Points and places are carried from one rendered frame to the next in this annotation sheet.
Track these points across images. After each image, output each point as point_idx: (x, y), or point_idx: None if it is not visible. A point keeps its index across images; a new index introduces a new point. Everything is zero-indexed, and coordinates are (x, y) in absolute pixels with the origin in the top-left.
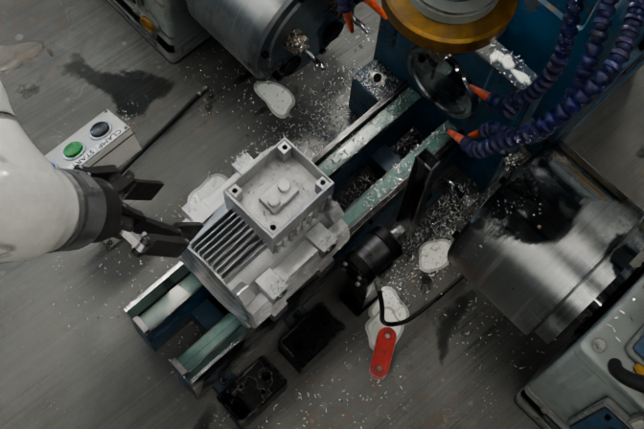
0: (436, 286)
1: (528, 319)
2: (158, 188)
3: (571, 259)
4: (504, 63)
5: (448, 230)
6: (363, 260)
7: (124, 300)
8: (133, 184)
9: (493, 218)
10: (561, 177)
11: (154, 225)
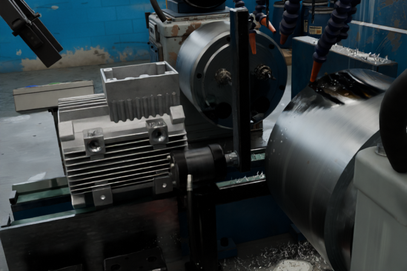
0: None
1: (320, 201)
2: (57, 48)
3: (376, 111)
4: (360, 55)
5: (313, 257)
6: (182, 151)
7: None
8: (34, 19)
9: (302, 98)
10: (386, 76)
11: None
